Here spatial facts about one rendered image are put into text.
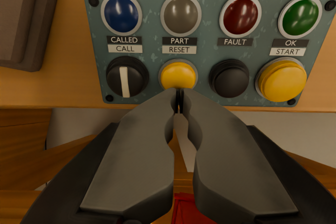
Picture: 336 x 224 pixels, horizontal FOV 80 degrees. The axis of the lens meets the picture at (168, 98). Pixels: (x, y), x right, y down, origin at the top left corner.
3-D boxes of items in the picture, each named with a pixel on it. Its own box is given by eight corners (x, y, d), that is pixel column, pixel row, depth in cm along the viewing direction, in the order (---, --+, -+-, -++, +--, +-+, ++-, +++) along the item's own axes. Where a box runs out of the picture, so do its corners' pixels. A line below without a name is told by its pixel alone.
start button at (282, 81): (292, 96, 15) (300, 105, 14) (252, 95, 15) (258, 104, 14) (306, 59, 13) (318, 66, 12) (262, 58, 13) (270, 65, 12)
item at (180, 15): (197, 35, 13) (201, 26, 11) (162, 35, 13) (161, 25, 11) (197, 6, 13) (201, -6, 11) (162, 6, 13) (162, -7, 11)
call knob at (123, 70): (147, 92, 15) (145, 100, 14) (111, 91, 15) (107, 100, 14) (145, 58, 13) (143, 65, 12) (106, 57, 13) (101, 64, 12)
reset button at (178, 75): (193, 88, 15) (194, 97, 14) (161, 88, 15) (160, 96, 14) (196, 58, 14) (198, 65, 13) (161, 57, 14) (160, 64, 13)
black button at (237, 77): (241, 92, 15) (246, 101, 14) (208, 92, 15) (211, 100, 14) (249, 61, 13) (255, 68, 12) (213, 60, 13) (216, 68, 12)
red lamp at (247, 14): (253, 36, 13) (263, 27, 11) (218, 36, 13) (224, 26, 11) (253, 7, 13) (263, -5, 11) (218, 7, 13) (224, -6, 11)
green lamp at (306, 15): (309, 37, 13) (327, 28, 11) (274, 37, 13) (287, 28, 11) (308, 8, 13) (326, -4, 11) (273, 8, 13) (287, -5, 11)
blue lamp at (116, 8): (141, 34, 13) (138, 25, 11) (106, 34, 13) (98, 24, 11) (142, 5, 13) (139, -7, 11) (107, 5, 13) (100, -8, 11)
